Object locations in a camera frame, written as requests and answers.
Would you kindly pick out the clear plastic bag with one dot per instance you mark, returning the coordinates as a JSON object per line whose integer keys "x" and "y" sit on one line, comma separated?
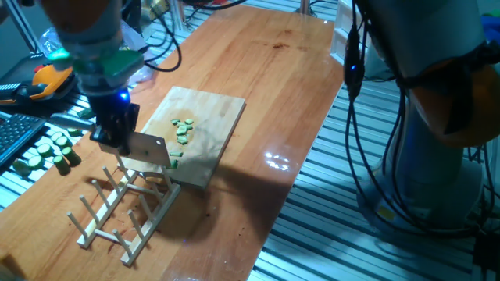
{"x": 48, "y": 41}

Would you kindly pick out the metal frame post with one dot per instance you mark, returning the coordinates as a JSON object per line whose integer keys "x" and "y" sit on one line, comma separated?
{"x": 305, "y": 7}

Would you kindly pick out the black keyboard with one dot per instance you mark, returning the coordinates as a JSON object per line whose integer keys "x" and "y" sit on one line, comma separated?
{"x": 17, "y": 134}

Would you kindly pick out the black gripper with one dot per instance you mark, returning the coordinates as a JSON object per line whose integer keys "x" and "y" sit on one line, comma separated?
{"x": 113, "y": 113}

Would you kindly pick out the short cucumber chunk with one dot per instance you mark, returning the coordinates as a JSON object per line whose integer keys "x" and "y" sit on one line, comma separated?
{"x": 45, "y": 150}
{"x": 72, "y": 156}
{"x": 56, "y": 136}
{"x": 63, "y": 141}
{"x": 74, "y": 132}
{"x": 182, "y": 139}
{"x": 61, "y": 164}
{"x": 22, "y": 168}
{"x": 36, "y": 162}

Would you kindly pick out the yellow packet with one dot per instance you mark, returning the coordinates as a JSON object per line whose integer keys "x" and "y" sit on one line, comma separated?
{"x": 158, "y": 6}

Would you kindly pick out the steel cleaver knife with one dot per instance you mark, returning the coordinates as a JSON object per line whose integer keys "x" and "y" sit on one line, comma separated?
{"x": 148, "y": 150}

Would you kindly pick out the wooden peg dish rack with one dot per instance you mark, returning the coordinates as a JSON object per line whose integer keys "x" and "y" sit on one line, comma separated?
{"x": 102, "y": 212}

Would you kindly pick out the silver orange robot arm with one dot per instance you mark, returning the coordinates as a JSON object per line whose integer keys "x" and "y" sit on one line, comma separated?
{"x": 429, "y": 175}

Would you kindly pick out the grey aluminium frame strut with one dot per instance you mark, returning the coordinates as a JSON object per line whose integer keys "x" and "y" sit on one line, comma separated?
{"x": 21, "y": 25}

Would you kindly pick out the dark green cucumber end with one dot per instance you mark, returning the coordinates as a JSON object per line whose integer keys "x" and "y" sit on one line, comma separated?
{"x": 86, "y": 113}

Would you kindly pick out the wooden cutting board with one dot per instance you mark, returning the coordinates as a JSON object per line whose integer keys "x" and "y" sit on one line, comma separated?
{"x": 211, "y": 117}

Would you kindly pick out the thin cucumber slice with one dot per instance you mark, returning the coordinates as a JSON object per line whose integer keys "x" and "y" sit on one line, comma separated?
{"x": 174, "y": 164}
{"x": 176, "y": 154}

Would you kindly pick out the orange black teach pendant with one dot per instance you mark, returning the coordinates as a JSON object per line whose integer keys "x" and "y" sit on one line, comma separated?
{"x": 43, "y": 82}

